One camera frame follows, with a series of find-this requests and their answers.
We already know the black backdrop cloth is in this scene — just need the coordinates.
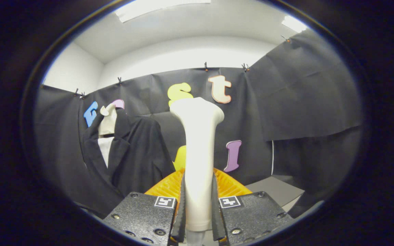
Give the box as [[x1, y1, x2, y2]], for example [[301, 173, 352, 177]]
[[35, 29, 362, 219]]

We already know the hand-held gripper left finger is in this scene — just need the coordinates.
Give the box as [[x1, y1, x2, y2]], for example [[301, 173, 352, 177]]
[[102, 167, 186, 246]]

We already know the white garment steamer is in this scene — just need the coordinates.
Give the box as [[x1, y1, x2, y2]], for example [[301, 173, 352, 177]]
[[170, 97, 225, 246]]

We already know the grey cabinet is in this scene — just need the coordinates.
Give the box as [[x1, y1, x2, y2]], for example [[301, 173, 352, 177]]
[[245, 175, 305, 212]]

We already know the small ceiling light panel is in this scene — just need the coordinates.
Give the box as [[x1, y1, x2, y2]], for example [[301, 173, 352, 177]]
[[281, 15, 307, 33]]

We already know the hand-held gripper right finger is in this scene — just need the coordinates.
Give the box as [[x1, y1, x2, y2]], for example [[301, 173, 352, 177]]
[[212, 167, 295, 245]]

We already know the black blazer jacket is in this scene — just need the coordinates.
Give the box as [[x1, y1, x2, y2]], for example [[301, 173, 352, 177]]
[[81, 109, 176, 219]]

